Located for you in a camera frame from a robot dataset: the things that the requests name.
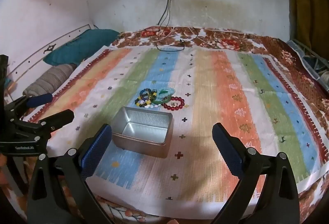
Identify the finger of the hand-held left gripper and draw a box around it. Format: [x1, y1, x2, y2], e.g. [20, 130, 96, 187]
[15, 109, 75, 141]
[5, 93, 53, 114]

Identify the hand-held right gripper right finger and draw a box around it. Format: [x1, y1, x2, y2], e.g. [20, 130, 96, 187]
[212, 122, 301, 224]

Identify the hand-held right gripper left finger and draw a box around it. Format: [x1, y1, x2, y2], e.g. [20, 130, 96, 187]
[27, 124, 114, 224]

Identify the silver metal tin box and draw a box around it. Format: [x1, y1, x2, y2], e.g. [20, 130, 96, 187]
[112, 107, 173, 159]

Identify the yellow black bead bracelet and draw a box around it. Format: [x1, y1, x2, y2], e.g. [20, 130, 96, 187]
[134, 97, 155, 109]

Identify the red bead bracelet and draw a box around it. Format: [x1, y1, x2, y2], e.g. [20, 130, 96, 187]
[161, 96, 186, 112]

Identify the dark multicolour bead bracelet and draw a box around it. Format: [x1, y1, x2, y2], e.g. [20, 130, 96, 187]
[139, 88, 158, 101]

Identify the green jade bangle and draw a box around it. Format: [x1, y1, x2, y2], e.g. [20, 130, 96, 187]
[152, 88, 176, 106]

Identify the grey striped bolster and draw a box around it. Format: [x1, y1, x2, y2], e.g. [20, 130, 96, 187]
[23, 64, 78, 98]

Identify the white bed headboard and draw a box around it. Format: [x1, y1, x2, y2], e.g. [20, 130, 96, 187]
[5, 24, 93, 101]

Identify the striped colourful mat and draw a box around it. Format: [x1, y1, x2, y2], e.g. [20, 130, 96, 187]
[27, 46, 326, 210]

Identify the teal pillow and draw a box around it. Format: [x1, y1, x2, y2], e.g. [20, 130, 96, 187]
[43, 29, 121, 66]

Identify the yellow hanging cloth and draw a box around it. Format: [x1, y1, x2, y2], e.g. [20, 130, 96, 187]
[289, 0, 329, 47]

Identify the black cable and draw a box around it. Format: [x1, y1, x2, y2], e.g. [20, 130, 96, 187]
[156, 0, 186, 52]

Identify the white cable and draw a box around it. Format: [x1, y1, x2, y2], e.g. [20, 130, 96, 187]
[158, 0, 203, 44]

